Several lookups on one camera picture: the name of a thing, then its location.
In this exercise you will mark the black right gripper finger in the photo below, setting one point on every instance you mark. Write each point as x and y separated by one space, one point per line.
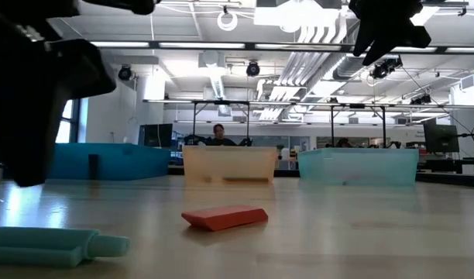
363 38
380 48

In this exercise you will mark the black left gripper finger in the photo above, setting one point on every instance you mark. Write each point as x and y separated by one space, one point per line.
24 147

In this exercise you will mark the teal pen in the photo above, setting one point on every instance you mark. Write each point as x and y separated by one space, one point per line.
39 246

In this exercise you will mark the black background robot arm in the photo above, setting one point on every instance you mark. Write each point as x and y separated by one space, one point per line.
245 142
192 140

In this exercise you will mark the large window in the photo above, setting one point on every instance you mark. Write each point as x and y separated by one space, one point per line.
63 128

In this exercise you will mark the white ceiling pipes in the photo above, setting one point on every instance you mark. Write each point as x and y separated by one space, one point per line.
310 62

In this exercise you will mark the person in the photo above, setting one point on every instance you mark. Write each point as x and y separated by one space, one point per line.
218 131
344 142

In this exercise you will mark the blue plastic bin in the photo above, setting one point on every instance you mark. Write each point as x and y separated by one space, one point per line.
124 162

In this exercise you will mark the black computer monitor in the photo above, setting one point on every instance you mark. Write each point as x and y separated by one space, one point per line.
440 137
155 135

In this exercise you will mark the teal translucent bin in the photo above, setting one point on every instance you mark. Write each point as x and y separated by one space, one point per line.
357 166

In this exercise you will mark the long LED light bar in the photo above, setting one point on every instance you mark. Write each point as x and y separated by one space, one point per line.
202 45

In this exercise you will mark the orange translucent bin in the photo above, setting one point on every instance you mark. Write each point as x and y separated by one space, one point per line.
229 162

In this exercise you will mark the orange eraser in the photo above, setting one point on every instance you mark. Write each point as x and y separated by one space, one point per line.
225 219

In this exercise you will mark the black mounted camera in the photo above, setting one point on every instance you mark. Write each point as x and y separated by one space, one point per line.
384 71
421 100

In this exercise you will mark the round black camera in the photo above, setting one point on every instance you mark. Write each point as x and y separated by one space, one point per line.
253 69
125 73

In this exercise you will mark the black metal frame rig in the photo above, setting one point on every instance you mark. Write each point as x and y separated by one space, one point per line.
332 128
194 116

